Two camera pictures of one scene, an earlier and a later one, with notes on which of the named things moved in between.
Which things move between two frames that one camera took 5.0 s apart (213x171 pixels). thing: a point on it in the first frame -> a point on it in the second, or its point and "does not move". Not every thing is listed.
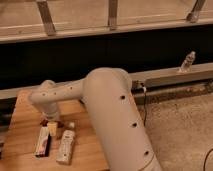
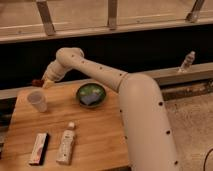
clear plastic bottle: (186, 66) does not move
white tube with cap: (66, 143) does not move
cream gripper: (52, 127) -> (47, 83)
